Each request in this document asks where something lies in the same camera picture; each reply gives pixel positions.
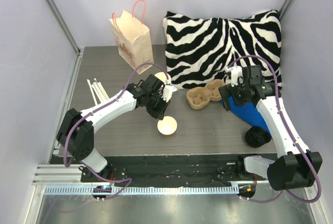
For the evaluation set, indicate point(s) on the blue cloth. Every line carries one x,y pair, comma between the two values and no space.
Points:
249,114

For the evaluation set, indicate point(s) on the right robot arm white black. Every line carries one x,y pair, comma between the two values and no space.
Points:
296,166

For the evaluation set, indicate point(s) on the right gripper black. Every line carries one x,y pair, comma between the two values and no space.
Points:
228,99

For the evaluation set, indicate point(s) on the white wrapped straws bundle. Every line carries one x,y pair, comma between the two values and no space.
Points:
97,91

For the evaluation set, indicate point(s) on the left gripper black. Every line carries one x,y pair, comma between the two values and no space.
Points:
158,110

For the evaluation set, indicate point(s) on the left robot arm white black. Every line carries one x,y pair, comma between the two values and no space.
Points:
78,129

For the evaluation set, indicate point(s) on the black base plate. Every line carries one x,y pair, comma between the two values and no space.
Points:
173,171

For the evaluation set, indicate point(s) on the single brown paper cup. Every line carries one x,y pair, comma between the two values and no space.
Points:
167,126

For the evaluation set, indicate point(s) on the kraft paper gift bag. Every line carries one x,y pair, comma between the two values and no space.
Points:
133,39

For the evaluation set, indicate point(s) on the cardboard cup carrier tray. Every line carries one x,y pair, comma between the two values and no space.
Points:
200,97

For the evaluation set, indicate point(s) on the zebra print pillow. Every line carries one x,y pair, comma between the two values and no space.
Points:
199,50

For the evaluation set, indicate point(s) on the aluminium front rail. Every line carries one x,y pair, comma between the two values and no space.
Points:
97,190

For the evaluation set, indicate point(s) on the stack of black lids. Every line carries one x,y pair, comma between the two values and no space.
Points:
257,136

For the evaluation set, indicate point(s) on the stack of paper cups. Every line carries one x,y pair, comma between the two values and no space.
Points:
163,77

